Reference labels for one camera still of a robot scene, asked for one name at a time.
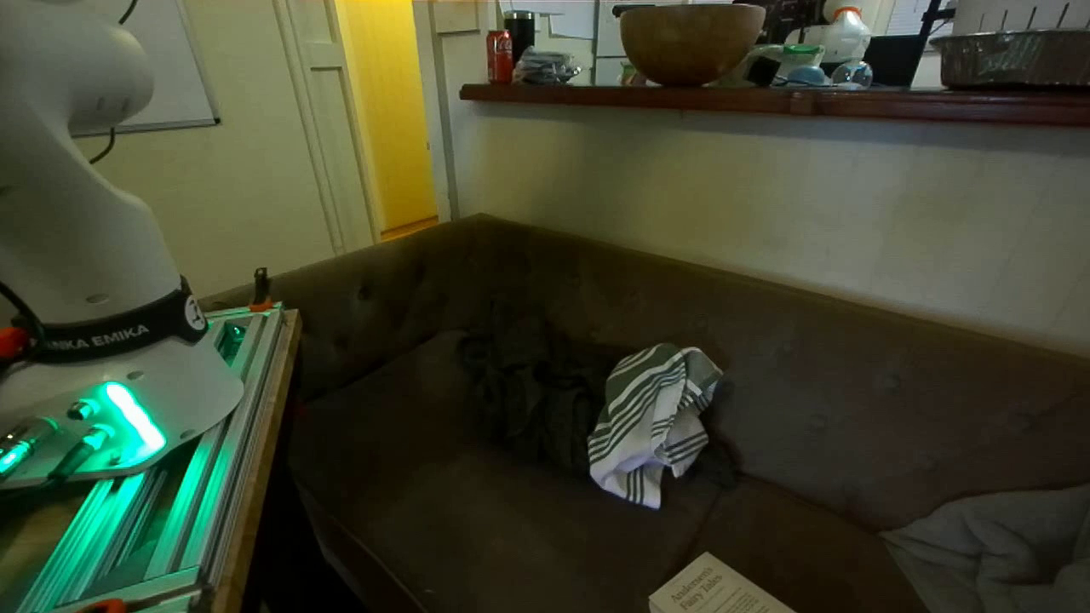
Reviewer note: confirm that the wooden bowl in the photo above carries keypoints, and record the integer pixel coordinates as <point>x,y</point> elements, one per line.
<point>690,43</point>

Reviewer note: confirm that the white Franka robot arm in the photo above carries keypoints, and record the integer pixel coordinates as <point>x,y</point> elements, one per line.
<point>79,225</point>

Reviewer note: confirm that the brown couch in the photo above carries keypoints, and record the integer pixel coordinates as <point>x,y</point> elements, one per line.
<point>818,385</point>

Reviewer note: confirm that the black crumpled garment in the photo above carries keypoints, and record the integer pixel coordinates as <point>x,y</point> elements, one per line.
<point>530,397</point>

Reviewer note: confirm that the green white striped cloth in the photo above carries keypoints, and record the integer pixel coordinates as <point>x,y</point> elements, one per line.
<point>648,427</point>

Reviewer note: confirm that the bluish glass dish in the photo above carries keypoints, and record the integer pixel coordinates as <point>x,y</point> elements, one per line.
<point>547,70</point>

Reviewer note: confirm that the red can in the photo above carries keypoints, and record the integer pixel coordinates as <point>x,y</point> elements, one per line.
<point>499,55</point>

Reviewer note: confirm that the dark tumbler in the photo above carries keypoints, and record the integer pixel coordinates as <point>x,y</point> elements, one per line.
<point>521,32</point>

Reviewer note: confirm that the small black red knob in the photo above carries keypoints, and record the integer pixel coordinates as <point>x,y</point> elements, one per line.
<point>264,290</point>

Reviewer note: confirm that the dark wooden counter ledge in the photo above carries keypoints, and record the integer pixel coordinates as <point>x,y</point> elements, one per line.
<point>793,103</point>

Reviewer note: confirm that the white paper booklet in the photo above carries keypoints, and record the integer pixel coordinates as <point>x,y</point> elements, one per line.
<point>715,586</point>

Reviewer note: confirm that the green cup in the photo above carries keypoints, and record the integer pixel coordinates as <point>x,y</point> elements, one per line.
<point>802,62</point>

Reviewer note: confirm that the white plastic jug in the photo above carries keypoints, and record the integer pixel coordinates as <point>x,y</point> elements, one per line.
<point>847,35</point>

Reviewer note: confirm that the whiteboard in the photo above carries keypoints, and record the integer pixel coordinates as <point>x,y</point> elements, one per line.
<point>181,70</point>

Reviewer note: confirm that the grey pillow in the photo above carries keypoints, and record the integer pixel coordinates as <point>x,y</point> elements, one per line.
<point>998,550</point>

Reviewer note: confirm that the metal tray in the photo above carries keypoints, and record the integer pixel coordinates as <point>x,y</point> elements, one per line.
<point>1009,58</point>

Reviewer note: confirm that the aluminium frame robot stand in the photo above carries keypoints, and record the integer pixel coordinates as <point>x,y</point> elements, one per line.
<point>170,513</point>

